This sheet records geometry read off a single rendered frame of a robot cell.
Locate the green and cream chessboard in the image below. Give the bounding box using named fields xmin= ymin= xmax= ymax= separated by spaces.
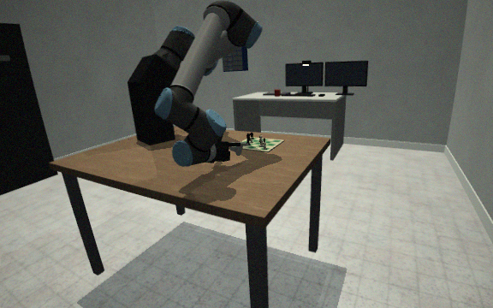
xmin=242 ymin=137 xmax=284 ymax=152

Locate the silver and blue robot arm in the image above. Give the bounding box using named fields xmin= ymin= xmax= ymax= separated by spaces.
xmin=153 ymin=1 xmax=262 ymax=167

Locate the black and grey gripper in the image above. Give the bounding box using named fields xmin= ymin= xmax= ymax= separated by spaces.
xmin=207 ymin=141 xmax=249 ymax=163

